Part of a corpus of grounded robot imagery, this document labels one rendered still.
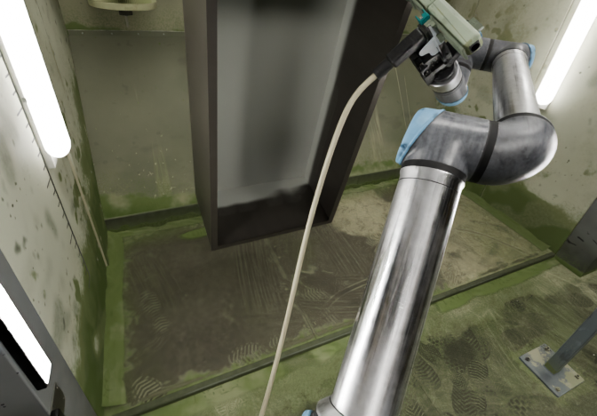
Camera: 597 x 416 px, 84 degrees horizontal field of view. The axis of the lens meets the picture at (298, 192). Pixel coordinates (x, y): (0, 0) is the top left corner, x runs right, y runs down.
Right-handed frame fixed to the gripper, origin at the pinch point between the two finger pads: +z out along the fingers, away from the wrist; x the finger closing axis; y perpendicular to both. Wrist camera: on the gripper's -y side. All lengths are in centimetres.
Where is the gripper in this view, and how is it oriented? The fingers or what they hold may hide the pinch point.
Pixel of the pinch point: (430, 23)
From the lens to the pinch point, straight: 91.5
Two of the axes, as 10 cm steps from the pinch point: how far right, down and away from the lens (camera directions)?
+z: -5.7, -1.8, -8.0
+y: -7.4, 5.3, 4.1
